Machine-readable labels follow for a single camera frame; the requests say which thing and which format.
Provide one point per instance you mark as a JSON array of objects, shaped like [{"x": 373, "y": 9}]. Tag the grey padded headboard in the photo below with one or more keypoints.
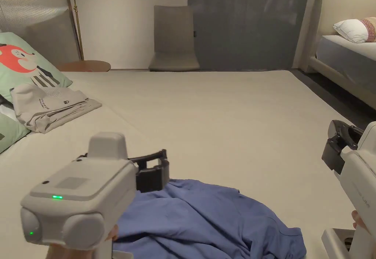
[{"x": 35, "y": 15}]

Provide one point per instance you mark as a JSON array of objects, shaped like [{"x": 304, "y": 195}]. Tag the person's right hand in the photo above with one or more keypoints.
[{"x": 357, "y": 219}]

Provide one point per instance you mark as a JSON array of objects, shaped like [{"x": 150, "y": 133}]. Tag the person's left hand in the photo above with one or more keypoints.
[{"x": 70, "y": 251}]

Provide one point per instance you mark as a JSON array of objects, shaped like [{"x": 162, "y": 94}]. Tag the plain green cushion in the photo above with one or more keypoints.
[{"x": 8, "y": 132}]

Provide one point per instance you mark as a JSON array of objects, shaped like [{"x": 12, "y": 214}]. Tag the brass floor lamp pole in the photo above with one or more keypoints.
[{"x": 77, "y": 21}]

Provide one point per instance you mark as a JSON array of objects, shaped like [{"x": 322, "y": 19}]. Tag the white pillow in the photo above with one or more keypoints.
[{"x": 351, "y": 31}]

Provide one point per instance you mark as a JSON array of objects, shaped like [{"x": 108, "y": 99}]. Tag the patterned beige pillow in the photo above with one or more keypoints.
[{"x": 370, "y": 29}]

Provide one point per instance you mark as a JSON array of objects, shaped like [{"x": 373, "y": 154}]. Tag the beige rounded padded headboard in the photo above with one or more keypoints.
[{"x": 326, "y": 15}]

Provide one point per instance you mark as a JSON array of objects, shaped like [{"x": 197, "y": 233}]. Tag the green fox print cushion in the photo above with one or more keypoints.
[{"x": 20, "y": 62}]

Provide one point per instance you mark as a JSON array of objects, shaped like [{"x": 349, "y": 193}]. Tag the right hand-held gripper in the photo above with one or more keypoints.
[{"x": 364, "y": 182}]

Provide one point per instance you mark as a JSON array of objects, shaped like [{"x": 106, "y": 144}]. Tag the beige bed with grey mattress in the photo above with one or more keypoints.
[{"x": 349, "y": 56}]

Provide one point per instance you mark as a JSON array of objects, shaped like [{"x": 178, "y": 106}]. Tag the bed with beige sheet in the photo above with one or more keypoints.
[{"x": 220, "y": 118}]

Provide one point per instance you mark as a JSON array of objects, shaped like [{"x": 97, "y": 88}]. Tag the folded beige printed cloth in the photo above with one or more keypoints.
[{"x": 55, "y": 109}]

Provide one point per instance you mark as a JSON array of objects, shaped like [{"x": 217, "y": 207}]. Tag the blue shirt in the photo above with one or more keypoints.
[{"x": 205, "y": 218}]

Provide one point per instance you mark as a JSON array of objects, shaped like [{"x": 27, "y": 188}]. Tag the grey door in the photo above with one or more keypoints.
[{"x": 249, "y": 26}]

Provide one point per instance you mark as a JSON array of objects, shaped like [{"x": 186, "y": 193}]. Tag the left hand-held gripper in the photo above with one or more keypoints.
[{"x": 85, "y": 188}]

